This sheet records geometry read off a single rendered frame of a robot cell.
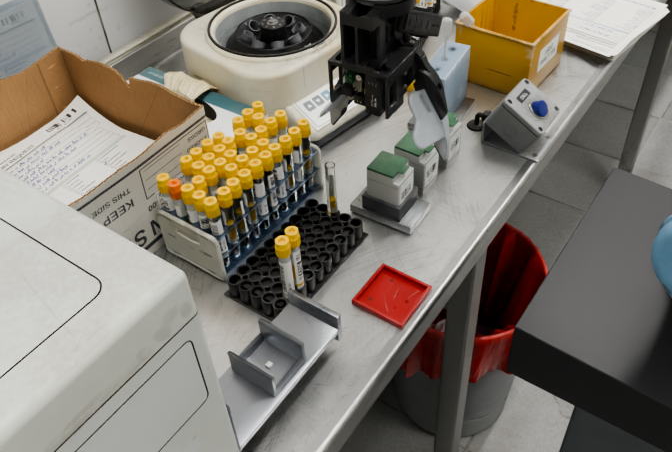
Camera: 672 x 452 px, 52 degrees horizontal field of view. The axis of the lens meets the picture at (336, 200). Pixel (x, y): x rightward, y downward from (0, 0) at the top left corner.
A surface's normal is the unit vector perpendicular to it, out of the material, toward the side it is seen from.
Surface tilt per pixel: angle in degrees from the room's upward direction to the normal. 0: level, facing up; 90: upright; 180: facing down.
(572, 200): 0
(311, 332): 0
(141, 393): 90
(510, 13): 90
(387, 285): 0
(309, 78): 90
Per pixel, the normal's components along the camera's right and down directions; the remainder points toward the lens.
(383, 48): 0.85, 0.32
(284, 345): -0.58, 0.56
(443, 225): -0.05, -0.74
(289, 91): 0.58, 0.53
